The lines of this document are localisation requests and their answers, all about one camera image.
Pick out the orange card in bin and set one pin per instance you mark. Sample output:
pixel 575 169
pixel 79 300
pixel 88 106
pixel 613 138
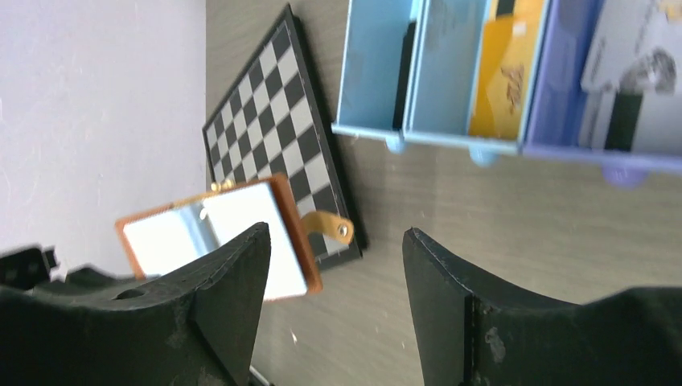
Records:
pixel 509 45

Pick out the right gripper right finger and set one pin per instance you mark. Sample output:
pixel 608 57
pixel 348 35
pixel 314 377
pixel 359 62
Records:
pixel 475 328

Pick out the light blue bin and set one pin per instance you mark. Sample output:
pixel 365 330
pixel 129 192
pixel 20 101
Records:
pixel 444 75
pixel 371 61

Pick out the black white chessboard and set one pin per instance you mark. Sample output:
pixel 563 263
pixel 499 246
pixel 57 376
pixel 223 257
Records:
pixel 274 119

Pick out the purple right bin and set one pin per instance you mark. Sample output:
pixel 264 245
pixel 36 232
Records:
pixel 559 101

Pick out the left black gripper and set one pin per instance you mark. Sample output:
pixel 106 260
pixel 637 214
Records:
pixel 29 269

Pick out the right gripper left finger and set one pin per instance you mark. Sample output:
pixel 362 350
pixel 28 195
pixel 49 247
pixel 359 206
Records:
pixel 196 325

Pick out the silver black card in bin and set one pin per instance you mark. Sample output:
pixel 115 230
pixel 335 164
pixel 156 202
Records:
pixel 643 124

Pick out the white VIP card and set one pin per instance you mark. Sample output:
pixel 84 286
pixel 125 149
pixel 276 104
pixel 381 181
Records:
pixel 636 49

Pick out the small chess piece on board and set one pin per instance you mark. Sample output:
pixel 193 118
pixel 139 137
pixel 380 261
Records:
pixel 222 186

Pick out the light blue left bin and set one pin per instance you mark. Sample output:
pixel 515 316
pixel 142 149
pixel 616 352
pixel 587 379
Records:
pixel 371 61

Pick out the light blue middle bin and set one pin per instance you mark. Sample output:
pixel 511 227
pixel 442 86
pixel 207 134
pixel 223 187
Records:
pixel 444 75

